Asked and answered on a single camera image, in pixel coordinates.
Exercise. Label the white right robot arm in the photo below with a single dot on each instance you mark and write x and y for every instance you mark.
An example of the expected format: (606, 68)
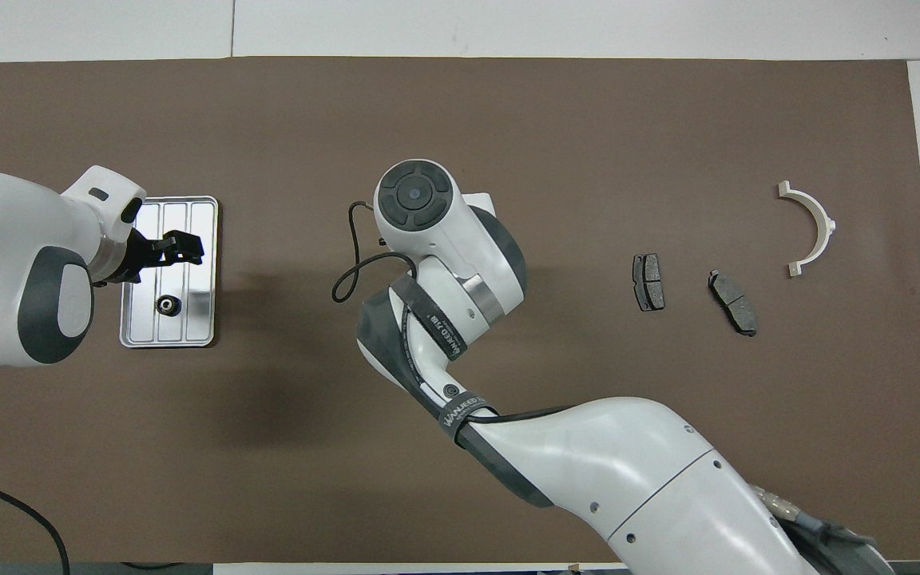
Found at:
(604, 463)

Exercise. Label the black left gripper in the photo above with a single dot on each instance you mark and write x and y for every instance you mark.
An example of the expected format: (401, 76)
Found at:
(120, 255)

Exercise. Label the short dark brake pad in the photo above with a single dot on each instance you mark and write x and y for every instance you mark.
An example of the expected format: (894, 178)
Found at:
(649, 281)

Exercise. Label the long dark brake pad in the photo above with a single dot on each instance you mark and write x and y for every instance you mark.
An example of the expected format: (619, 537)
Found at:
(733, 302)

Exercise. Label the large black bearing gear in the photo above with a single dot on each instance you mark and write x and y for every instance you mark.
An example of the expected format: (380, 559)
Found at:
(166, 306)

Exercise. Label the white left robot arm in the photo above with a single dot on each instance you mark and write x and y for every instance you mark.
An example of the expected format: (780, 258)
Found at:
(13, 263)

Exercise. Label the silver metal tray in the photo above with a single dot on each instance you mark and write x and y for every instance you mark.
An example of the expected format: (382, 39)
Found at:
(200, 303)

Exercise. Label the brown table mat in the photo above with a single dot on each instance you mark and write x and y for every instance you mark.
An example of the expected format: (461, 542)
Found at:
(588, 120)

